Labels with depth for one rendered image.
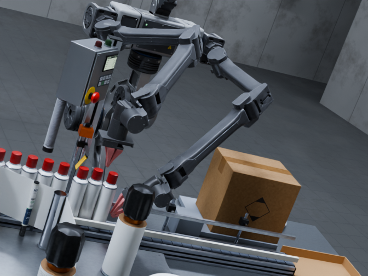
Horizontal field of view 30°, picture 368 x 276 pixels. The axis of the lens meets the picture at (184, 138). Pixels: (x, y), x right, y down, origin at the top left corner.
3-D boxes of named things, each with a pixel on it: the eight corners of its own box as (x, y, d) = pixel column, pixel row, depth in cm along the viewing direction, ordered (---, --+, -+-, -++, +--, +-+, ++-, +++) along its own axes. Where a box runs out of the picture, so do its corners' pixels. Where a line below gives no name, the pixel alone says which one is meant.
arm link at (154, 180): (164, 180, 237) (155, 170, 234) (169, 191, 231) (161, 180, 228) (147, 191, 237) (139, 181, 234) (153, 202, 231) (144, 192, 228)
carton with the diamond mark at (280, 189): (210, 232, 265) (233, 171, 257) (194, 203, 287) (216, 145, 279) (277, 244, 275) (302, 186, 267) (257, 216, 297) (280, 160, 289)
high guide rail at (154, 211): (13, 188, 224) (14, 184, 223) (13, 186, 225) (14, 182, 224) (294, 240, 260) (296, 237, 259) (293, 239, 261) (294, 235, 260)
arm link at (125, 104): (132, 99, 202) (115, 96, 199) (141, 107, 197) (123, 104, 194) (125, 120, 204) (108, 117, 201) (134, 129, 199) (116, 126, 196)
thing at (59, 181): (41, 220, 224) (57, 165, 218) (40, 212, 229) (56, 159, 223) (57, 223, 226) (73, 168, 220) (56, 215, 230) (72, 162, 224)
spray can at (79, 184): (64, 225, 226) (81, 171, 220) (57, 218, 229) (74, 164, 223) (78, 225, 229) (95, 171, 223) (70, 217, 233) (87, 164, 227)
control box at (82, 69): (54, 96, 216) (70, 40, 211) (79, 89, 232) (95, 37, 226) (81, 108, 214) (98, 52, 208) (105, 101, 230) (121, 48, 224)
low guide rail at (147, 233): (9, 212, 219) (11, 207, 218) (9, 211, 220) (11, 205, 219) (297, 263, 255) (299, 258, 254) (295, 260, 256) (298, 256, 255)
